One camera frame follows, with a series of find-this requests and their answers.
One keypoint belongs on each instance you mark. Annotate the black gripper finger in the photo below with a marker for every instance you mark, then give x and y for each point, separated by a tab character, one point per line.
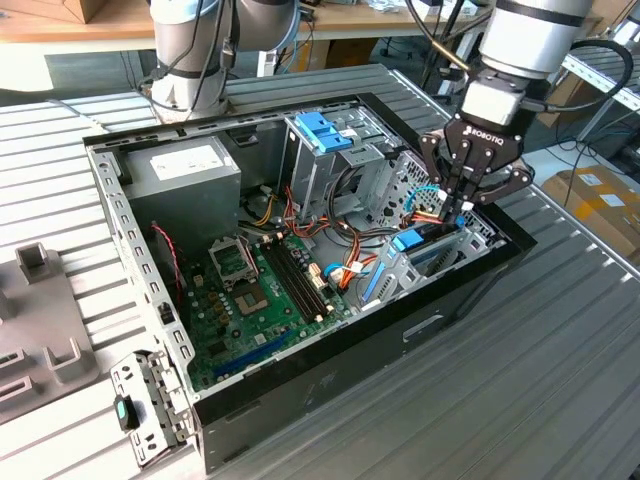
457	175
510	182

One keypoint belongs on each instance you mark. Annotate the hard disk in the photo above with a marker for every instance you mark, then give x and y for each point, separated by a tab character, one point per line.
407	239

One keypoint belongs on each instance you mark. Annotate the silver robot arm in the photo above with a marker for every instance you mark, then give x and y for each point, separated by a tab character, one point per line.
190	55

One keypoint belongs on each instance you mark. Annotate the grey metal disk bay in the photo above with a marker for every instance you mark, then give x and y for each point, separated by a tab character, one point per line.
395	280

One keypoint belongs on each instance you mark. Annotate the installed blue disk carrier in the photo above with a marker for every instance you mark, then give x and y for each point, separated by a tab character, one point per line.
317	127

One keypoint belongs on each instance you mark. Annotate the cardboard box yellow tape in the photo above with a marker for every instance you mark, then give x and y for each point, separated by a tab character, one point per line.
585	200

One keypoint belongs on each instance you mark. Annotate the large brown cardboard box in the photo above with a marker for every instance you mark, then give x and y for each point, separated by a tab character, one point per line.
565	97

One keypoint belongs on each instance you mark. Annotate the black tripod stand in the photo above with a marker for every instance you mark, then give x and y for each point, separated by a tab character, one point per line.
440	65

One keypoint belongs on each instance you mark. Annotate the metal slat table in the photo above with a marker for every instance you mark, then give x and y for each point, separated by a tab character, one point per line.
610	65

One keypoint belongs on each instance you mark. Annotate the grey metal drive cage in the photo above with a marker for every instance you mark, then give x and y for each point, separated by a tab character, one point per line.
305	175

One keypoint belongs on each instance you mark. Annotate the black RAM slot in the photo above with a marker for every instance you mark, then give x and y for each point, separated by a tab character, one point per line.
306	277
294	285

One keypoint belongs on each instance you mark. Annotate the wooden desk white legs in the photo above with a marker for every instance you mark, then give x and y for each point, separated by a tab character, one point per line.
350	22

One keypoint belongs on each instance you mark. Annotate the black PC case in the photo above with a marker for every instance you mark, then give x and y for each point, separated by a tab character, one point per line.
350	380

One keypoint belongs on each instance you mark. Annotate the CPU socket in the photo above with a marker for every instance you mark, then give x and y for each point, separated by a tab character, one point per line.
252	300

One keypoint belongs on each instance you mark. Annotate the blue expansion slot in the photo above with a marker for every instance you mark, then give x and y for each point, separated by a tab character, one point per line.
252	352

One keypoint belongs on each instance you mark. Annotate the grey power supply unit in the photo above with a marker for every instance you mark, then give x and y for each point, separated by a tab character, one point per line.
185	200

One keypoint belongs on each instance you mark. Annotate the green motherboard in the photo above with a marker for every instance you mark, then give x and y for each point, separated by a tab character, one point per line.
235	335

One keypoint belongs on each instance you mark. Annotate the black teal latch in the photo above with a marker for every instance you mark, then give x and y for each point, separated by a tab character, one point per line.
128	412

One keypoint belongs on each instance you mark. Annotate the grey parts rack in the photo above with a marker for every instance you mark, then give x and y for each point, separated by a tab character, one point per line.
42	320

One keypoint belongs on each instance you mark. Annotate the grey metal rear bracket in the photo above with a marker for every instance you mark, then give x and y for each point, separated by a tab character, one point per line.
157	395

